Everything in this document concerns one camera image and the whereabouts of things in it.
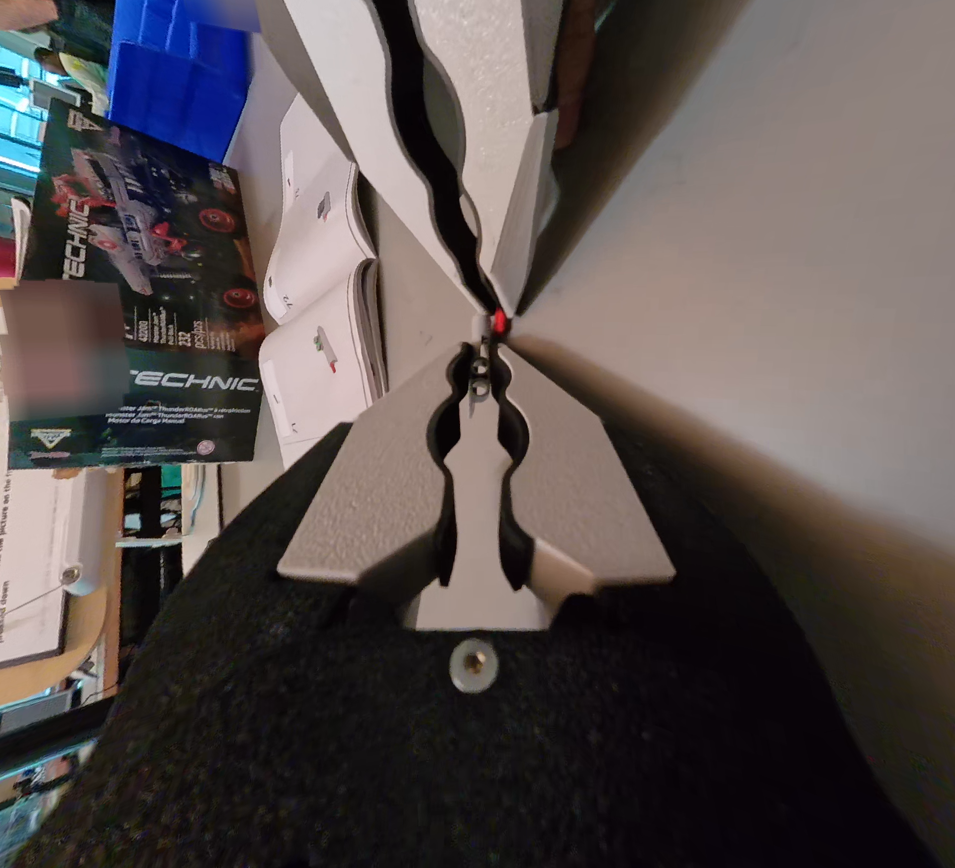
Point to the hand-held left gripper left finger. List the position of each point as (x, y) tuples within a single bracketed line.
[(365, 510)]

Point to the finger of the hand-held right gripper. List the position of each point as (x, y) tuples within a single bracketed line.
[(507, 48), (343, 77)]

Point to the open instruction booklet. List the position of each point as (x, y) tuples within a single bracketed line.
[(313, 376)]

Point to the grey toy connector piece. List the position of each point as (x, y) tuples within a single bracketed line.
[(480, 328)]

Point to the white sign stand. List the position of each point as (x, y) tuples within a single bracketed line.
[(83, 532)]

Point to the black toy set box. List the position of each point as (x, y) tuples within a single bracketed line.
[(186, 249)]

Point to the red toy axle pin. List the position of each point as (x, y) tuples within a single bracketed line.
[(498, 322)]

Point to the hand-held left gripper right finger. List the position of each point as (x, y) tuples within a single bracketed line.
[(589, 510)]

